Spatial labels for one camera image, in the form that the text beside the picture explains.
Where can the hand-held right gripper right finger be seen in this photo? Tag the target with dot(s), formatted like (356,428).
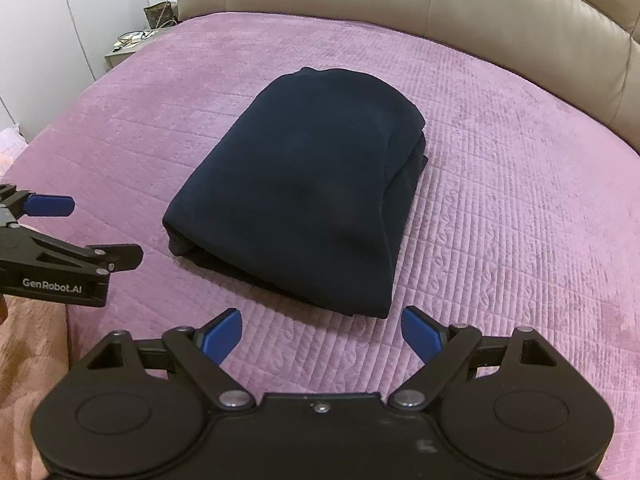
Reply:
(420,335)

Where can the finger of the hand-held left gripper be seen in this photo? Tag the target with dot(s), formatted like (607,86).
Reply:
(47,206)
(125,254)

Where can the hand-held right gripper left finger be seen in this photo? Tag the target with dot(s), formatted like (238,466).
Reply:
(225,335)

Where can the navy hoodie with white stripes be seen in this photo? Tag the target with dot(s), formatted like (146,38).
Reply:
(300,185)

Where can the pink quilted bedspread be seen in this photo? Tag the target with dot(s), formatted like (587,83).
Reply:
(500,235)

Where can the white nightstand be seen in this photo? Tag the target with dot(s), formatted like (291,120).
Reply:
(125,55)

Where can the white wardrobe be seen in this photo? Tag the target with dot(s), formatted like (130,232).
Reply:
(45,35)

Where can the brown patterned bag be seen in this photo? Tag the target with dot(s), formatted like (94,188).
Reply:
(160,15)

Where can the beige leather headboard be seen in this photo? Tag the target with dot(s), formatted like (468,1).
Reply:
(500,10)

